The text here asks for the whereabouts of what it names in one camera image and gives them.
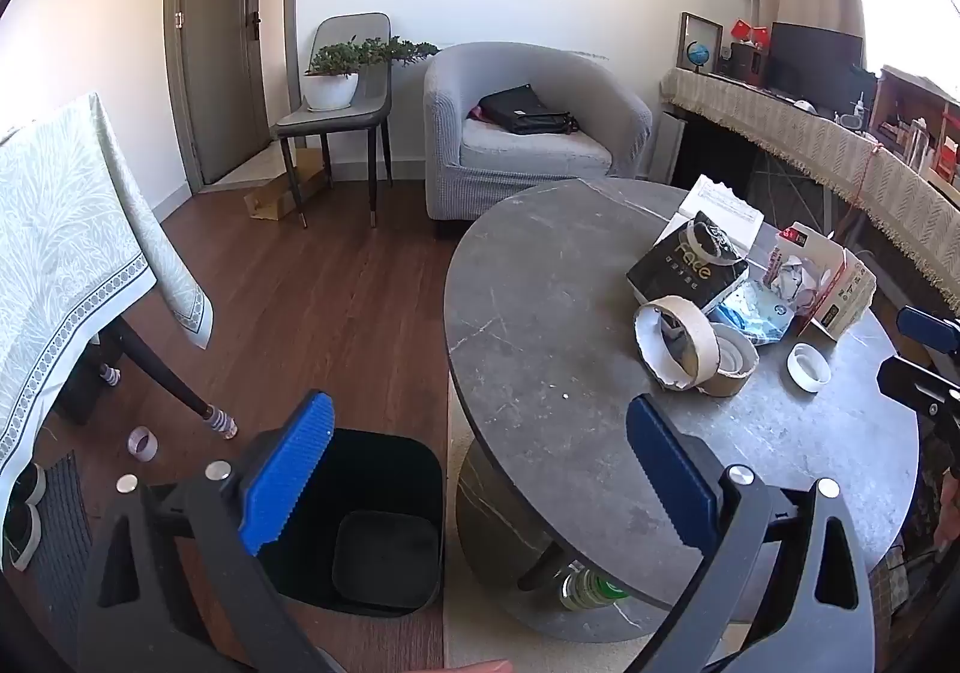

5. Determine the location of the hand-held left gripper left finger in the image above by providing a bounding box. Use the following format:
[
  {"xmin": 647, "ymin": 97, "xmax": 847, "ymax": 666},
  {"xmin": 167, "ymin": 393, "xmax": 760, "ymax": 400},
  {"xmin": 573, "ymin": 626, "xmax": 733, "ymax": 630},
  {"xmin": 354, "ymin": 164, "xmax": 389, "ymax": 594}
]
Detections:
[{"xmin": 77, "ymin": 389, "xmax": 338, "ymax": 673}]

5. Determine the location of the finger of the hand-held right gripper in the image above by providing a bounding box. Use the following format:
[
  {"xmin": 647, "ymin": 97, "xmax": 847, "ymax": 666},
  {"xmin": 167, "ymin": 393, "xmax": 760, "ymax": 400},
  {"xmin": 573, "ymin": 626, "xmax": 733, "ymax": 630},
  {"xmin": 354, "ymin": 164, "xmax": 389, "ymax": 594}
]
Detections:
[
  {"xmin": 877, "ymin": 356, "xmax": 960, "ymax": 423},
  {"xmin": 896, "ymin": 304, "xmax": 960, "ymax": 351}
]

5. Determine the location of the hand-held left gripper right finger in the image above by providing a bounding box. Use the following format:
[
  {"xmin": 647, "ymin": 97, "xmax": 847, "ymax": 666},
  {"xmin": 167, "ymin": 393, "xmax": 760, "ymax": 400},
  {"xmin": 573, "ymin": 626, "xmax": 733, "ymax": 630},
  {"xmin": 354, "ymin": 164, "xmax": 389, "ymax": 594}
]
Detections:
[{"xmin": 626, "ymin": 394, "xmax": 878, "ymax": 673}]

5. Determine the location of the black trash bin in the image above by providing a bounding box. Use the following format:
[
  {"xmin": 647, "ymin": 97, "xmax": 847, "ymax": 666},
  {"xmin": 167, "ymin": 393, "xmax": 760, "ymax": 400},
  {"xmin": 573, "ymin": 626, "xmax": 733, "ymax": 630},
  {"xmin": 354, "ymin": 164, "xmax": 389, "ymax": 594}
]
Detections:
[{"xmin": 255, "ymin": 427, "xmax": 445, "ymax": 618}]

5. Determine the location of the torn white red box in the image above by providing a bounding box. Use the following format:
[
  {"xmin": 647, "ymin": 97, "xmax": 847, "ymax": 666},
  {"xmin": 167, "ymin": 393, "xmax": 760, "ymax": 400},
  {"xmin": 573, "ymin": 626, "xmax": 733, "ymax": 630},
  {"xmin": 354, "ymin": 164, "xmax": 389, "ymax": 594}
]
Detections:
[{"xmin": 763, "ymin": 221, "xmax": 878, "ymax": 342}]

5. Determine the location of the small brown tape roll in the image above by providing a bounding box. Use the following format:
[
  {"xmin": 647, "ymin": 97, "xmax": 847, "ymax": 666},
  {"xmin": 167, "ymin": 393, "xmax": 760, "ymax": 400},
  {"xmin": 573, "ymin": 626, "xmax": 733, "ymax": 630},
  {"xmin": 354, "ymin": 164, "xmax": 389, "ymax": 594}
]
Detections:
[{"xmin": 697, "ymin": 322, "xmax": 760, "ymax": 398}]

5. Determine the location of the white paper ball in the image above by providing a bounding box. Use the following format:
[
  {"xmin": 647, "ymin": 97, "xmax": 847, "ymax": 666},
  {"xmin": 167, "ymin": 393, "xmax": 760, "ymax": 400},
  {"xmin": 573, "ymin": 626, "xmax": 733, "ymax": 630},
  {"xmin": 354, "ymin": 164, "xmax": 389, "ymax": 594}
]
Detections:
[{"xmin": 765, "ymin": 253, "xmax": 826, "ymax": 310}]

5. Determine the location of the large brown tape roll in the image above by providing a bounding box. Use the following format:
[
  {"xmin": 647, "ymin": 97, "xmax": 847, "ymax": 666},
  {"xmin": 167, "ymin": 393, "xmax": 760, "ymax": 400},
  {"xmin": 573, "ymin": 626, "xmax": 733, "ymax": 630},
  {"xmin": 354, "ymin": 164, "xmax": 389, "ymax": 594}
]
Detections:
[{"xmin": 634, "ymin": 296, "xmax": 719, "ymax": 390}]

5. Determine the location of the light blue printed packet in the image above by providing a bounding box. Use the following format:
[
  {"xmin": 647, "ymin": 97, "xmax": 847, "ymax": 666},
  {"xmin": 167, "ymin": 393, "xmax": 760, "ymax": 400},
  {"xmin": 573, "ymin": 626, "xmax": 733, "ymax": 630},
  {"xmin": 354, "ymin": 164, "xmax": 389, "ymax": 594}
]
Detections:
[{"xmin": 709, "ymin": 283, "xmax": 800, "ymax": 346}]

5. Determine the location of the black tissue pack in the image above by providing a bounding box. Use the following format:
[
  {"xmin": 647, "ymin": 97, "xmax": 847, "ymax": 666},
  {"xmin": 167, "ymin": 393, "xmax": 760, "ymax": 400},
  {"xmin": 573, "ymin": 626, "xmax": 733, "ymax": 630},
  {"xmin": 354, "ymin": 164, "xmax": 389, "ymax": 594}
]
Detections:
[{"xmin": 626, "ymin": 210, "xmax": 751, "ymax": 314}]

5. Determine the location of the green label bottle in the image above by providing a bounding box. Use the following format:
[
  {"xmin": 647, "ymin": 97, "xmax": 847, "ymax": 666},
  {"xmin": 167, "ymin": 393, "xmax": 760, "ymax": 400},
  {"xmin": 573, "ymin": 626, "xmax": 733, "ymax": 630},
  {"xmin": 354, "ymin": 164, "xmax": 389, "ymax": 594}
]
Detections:
[{"xmin": 556, "ymin": 560, "xmax": 631, "ymax": 612}]

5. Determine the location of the black dining table leg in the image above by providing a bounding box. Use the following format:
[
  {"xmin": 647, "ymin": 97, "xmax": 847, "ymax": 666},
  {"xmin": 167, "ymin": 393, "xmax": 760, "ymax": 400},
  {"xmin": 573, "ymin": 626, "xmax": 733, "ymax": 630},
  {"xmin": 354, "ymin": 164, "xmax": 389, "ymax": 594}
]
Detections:
[{"xmin": 97, "ymin": 317, "xmax": 239, "ymax": 441}]

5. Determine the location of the round grey marble table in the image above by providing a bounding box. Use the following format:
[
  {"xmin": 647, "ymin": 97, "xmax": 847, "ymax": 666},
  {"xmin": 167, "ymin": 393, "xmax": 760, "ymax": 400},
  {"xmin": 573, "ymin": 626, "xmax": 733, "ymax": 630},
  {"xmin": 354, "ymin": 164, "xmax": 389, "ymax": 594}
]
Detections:
[{"xmin": 442, "ymin": 176, "xmax": 922, "ymax": 644}]

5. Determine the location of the wooden box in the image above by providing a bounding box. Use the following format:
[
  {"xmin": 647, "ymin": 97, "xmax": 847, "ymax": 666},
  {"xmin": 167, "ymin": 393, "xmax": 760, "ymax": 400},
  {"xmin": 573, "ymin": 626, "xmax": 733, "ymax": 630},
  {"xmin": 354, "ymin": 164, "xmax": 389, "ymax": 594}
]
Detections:
[{"xmin": 870, "ymin": 65, "xmax": 960, "ymax": 187}]

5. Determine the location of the beige fringed cloth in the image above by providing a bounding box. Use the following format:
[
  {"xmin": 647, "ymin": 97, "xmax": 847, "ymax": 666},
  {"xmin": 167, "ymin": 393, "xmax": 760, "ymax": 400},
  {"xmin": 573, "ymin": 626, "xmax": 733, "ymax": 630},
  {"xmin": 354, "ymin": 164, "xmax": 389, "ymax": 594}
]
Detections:
[{"xmin": 660, "ymin": 67, "xmax": 960, "ymax": 310}]

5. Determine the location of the dark ribbed floor mat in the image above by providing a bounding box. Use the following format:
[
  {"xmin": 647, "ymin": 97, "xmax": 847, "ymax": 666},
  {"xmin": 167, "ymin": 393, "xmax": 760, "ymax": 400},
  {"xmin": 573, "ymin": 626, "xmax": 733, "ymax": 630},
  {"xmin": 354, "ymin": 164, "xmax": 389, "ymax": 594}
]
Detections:
[{"xmin": 30, "ymin": 452, "xmax": 95, "ymax": 644}]

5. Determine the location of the black white sneaker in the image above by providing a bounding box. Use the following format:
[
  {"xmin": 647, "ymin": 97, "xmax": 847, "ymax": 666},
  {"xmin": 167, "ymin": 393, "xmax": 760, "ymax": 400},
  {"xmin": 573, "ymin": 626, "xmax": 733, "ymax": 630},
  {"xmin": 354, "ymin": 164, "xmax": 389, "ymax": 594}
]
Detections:
[
  {"xmin": 11, "ymin": 463, "xmax": 47, "ymax": 505},
  {"xmin": 0, "ymin": 504, "xmax": 42, "ymax": 569}
]

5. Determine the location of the flat cardboard box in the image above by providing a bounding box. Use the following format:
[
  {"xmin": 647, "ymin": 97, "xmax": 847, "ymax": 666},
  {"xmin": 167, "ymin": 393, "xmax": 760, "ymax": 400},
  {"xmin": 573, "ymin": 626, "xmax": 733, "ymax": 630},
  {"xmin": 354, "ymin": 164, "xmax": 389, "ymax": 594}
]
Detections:
[{"xmin": 246, "ymin": 148, "xmax": 331, "ymax": 222}]

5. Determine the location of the black monitor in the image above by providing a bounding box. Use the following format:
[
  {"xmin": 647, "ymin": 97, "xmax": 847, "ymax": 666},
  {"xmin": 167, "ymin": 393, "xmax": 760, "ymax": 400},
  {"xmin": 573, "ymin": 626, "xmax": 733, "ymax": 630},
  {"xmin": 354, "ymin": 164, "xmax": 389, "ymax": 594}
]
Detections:
[{"xmin": 766, "ymin": 22, "xmax": 865, "ymax": 112}]

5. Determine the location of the white side panel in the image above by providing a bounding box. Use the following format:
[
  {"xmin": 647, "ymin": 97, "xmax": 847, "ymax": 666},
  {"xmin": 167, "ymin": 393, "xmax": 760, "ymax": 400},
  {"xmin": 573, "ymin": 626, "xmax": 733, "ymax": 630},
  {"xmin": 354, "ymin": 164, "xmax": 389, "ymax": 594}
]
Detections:
[{"xmin": 651, "ymin": 107, "xmax": 687, "ymax": 183}]

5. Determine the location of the brown speaker box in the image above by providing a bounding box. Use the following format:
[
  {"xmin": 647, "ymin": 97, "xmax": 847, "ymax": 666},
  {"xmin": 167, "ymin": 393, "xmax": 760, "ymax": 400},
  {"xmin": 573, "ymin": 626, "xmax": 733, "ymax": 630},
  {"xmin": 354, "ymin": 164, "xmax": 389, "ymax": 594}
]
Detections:
[{"xmin": 729, "ymin": 41, "xmax": 766, "ymax": 82}]

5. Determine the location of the grey armchair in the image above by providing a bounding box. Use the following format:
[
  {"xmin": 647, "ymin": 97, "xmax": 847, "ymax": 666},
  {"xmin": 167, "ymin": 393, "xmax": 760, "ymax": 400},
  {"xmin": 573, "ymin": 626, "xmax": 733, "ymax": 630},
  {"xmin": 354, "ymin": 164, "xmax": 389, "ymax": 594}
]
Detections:
[{"xmin": 424, "ymin": 41, "xmax": 652, "ymax": 224}]

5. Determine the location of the grey dining chair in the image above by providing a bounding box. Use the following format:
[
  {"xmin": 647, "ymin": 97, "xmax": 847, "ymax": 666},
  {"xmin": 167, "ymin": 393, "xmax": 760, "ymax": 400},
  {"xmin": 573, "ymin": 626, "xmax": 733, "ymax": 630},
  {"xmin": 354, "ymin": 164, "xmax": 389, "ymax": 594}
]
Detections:
[{"xmin": 271, "ymin": 13, "xmax": 396, "ymax": 229}]

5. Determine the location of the potted green plant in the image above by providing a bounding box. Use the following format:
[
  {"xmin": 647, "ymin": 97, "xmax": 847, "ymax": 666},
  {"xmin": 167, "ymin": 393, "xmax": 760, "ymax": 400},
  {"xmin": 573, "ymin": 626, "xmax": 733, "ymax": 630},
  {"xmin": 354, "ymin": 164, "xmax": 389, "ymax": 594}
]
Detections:
[{"xmin": 304, "ymin": 37, "xmax": 440, "ymax": 113}]

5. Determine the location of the black handbag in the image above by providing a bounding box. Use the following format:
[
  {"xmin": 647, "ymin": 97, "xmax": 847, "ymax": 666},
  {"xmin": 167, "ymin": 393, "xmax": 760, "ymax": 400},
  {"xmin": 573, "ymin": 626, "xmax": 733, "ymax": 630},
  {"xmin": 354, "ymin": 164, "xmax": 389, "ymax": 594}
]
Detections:
[{"xmin": 478, "ymin": 83, "xmax": 580, "ymax": 136}]

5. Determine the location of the grey door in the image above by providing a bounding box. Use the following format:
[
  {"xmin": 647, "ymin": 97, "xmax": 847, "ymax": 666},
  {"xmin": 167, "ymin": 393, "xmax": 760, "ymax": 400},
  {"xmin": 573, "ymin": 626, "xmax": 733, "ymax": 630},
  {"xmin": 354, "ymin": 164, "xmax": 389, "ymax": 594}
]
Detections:
[{"xmin": 165, "ymin": 0, "xmax": 269, "ymax": 188}]

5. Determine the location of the red string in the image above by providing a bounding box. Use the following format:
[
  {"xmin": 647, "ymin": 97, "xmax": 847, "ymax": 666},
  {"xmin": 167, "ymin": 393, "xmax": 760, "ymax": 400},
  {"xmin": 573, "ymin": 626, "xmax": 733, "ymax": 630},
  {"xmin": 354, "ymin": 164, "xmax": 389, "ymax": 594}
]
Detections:
[{"xmin": 853, "ymin": 140, "xmax": 887, "ymax": 247}]

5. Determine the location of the picture frame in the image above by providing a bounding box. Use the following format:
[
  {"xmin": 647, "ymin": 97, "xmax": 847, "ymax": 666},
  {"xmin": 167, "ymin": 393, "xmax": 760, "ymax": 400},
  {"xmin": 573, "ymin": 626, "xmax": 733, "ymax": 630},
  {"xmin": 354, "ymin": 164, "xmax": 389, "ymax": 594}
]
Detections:
[{"xmin": 677, "ymin": 11, "xmax": 725, "ymax": 74}]

